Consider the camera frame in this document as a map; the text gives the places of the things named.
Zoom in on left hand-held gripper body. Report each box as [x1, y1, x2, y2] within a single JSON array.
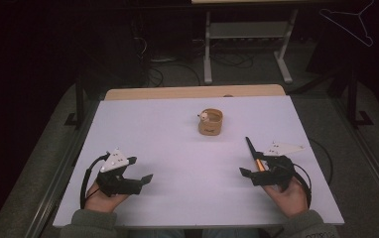
[[95, 148, 144, 198]]

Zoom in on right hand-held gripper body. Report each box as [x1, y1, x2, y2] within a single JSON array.
[[251, 141, 306, 193]]

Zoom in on black and orange pen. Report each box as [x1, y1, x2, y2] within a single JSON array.
[[244, 136, 267, 174]]

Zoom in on person's left hand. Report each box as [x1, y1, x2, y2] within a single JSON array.
[[83, 180, 131, 214]]

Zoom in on person's right hand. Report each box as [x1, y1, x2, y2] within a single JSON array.
[[262, 179, 311, 219]]

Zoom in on wooden pen holder cup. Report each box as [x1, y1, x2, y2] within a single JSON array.
[[196, 108, 224, 137]]

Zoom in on black metal stand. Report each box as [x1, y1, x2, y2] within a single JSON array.
[[63, 74, 90, 129], [345, 65, 375, 129]]

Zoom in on white clothes hanger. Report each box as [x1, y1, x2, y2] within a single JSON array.
[[318, 0, 376, 48]]

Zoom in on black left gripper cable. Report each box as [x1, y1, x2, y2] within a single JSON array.
[[79, 152, 112, 210]]

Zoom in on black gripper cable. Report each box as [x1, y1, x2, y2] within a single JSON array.
[[290, 162, 314, 209], [79, 152, 112, 210]]

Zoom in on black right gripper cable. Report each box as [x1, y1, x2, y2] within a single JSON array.
[[290, 162, 314, 209]]

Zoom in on thin black cable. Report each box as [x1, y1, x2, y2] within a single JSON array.
[[309, 138, 334, 187]]

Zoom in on metal frame rail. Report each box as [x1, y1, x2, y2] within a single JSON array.
[[23, 98, 103, 238], [330, 98, 379, 214]]

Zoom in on black floor cables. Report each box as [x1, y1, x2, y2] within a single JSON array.
[[129, 19, 256, 87]]

